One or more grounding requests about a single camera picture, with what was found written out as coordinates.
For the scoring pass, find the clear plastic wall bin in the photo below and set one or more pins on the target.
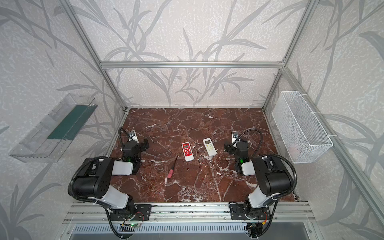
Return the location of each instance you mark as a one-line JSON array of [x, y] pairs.
[[47, 142]]

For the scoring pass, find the aluminium frame crossbar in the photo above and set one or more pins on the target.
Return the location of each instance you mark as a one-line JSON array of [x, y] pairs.
[[158, 65]]

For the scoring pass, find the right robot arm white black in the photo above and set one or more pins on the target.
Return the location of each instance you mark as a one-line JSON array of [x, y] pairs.
[[276, 177]]

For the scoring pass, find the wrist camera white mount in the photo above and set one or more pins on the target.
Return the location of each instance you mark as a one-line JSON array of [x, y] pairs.
[[133, 136], [235, 136]]

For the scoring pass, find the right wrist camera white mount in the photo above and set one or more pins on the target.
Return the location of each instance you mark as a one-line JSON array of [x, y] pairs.
[[235, 136]]

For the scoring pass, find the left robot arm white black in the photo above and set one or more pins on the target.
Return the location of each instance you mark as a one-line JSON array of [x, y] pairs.
[[91, 183]]

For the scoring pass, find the white remote control yellow buttons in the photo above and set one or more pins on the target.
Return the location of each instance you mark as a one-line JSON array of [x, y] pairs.
[[211, 150]]

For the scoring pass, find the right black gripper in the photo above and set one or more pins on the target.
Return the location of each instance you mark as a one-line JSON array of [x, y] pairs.
[[233, 147]]

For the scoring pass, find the pink handled screwdriver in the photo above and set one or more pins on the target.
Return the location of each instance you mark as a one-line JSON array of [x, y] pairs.
[[171, 171]]

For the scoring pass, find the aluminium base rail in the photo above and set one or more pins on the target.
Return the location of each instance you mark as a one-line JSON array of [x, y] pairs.
[[204, 212]]

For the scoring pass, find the white wire mesh basket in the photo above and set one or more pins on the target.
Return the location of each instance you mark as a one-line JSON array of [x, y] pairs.
[[302, 133]]

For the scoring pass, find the red white remote control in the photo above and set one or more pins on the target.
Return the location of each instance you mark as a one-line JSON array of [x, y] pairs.
[[187, 151]]

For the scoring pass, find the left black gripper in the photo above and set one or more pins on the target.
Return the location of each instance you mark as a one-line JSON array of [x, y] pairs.
[[139, 145]]

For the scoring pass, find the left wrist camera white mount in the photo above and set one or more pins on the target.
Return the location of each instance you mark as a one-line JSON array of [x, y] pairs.
[[133, 136]]

